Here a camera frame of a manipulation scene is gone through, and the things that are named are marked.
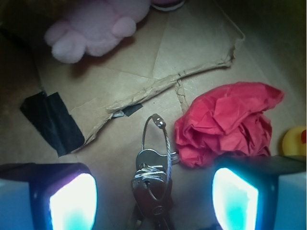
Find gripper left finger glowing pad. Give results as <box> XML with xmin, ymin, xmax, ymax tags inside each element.
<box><xmin>0</xmin><ymin>163</ymin><xmax>97</xmax><ymax>230</ymax></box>

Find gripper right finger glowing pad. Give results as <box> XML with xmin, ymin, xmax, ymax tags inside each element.
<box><xmin>212</xmin><ymin>156</ymin><xmax>307</xmax><ymax>230</ymax></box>

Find silver keys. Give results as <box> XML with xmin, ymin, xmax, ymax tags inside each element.
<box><xmin>126</xmin><ymin>114</ymin><xmax>180</xmax><ymax>230</ymax></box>

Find yellow rubber duck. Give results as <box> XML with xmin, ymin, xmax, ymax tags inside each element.
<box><xmin>282</xmin><ymin>126</ymin><xmax>307</xmax><ymax>156</ymax></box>

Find crumpled red paper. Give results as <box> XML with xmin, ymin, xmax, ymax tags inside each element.
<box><xmin>175</xmin><ymin>82</ymin><xmax>284</xmax><ymax>168</ymax></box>

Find brown paper bag bin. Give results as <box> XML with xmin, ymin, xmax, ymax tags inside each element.
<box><xmin>0</xmin><ymin>0</ymin><xmax>307</xmax><ymax>230</ymax></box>

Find pink plush toy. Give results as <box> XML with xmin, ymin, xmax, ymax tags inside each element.
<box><xmin>45</xmin><ymin>0</ymin><xmax>151</xmax><ymax>64</ymax></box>

